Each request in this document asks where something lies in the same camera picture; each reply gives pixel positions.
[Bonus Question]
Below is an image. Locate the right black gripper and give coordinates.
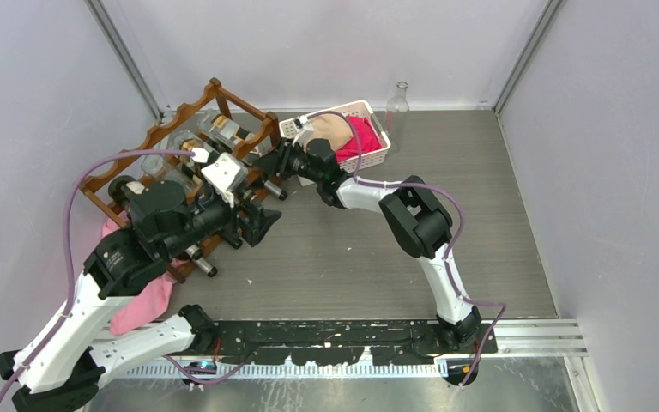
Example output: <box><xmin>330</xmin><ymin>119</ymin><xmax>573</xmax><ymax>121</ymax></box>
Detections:
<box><xmin>252</xmin><ymin>137</ymin><xmax>322</xmax><ymax>185</ymax></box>

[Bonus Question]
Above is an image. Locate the black-neck green wine bottle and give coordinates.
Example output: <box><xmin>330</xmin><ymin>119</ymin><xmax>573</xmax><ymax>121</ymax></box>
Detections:
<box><xmin>222</xmin><ymin>233</ymin><xmax>244</xmax><ymax>250</ymax></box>

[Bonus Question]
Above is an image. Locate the clear bottle black cap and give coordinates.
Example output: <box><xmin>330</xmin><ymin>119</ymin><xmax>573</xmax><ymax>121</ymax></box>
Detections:
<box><xmin>197</xmin><ymin>109</ymin><xmax>256</xmax><ymax>152</ymax></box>
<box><xmin>167</xmin><ymin>130</ymin><xmax>220</xmax><ymax>183</ymax></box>

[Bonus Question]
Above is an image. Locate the silver-neck dark wine bottle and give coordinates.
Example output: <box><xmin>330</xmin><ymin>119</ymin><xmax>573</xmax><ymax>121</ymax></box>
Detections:
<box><xmin>192</xmin><ymin>257</ymin><xmax>218</xmax><ymax>278</ymax></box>

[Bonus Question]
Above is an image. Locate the clear drinking glass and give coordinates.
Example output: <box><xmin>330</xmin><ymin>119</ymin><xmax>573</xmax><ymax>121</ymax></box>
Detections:
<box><xmin>141</xmin><ymin>155</ymin><xmax>198</xmax><ymax>193</ymax></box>

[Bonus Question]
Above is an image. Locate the clear glass bottle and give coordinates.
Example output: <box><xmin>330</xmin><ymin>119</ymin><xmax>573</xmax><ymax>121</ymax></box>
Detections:
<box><xmin>385</xmin><ymin>81</ymin><xmax>410</xmax><ymax>153</ymax></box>

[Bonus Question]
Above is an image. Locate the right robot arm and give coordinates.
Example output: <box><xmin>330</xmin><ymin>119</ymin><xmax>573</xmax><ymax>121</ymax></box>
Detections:
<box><xmin>254</xmin><ymin>138</ymin><xmax>481</xmax><ymax>353</ymax></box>

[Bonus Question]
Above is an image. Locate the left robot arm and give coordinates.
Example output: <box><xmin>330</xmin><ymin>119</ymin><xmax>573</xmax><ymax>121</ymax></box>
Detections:
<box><xmin>0</xmin><ymin>176</ymin><xmax>281</xmax><ymax>411</ymax></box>

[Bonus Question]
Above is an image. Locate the white plastic basket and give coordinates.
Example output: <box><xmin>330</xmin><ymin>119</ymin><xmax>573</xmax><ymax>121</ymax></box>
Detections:
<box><xmin>279</xmin><ymin>100</ymin><xmax>391</xmax><ymax>186</ymax></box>

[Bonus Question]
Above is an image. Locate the beige cloth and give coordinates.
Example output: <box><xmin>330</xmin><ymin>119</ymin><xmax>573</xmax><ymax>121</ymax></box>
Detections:
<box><xmin>310</xmin><ymin>114</ymin><xmax>353</xmax><ymax>152</ymax></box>

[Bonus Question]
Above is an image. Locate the magenta cloth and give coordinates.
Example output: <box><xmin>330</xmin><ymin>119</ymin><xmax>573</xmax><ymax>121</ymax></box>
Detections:
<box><xmin>336</xmin><ymin>116</ymin><xmax>382</xmax><ymax>162</ymax></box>

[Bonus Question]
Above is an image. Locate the pink cloth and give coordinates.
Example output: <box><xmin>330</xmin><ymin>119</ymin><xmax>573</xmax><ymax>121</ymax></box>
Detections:
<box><xmin>100</xmin><ymin>218</ymin><xmax>180</xmax><ymax>336</ymax></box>

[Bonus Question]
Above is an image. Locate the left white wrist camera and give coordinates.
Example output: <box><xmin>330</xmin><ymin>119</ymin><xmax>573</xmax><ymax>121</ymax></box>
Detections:
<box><xmin>191</xmin><ymin>147</ymin><xmax>249</xmax><ymax>208</ymax></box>

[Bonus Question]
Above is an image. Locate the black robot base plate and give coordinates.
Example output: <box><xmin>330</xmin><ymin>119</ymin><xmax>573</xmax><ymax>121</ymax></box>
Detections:
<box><xmin>160</xmin><ymin>318</ymin><xmax>499</xmax><ymax>368</ymax></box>

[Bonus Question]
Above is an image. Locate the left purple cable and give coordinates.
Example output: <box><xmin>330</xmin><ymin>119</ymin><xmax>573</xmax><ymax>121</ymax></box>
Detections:
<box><xmin>0</xmin><ymin>148</ymin><xmax>200</xmax><ymax>412</ymax></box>

